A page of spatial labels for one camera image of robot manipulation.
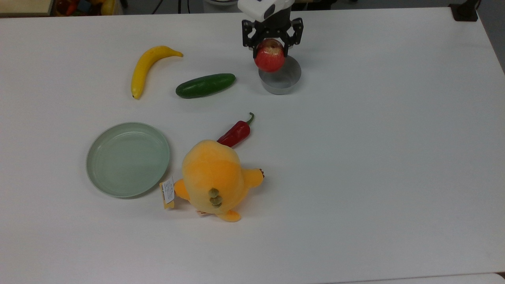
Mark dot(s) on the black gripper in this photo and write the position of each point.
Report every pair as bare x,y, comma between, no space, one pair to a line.
275,24

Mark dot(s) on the red apple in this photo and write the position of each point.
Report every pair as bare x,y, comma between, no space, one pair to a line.
270,56

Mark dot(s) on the grey bowl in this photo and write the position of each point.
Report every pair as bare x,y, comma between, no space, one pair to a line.
285,81

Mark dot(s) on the green cucumber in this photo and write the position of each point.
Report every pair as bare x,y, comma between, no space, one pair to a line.
205,85

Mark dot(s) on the red chili pepper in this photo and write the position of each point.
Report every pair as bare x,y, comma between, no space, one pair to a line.
236,134

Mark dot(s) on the yellow banana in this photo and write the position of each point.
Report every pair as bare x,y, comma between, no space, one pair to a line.
144,69

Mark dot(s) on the orange plush dinosaur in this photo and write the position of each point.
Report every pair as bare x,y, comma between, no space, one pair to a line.
215,177

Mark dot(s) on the pile of colourful toys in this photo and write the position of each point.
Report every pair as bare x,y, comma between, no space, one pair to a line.
85,7

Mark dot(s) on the pale green plate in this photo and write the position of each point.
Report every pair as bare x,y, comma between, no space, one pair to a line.
127,159

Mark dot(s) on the black stand base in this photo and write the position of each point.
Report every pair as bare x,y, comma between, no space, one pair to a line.
464,11

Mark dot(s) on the wooden box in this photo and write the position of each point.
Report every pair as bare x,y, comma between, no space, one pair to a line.
25,7

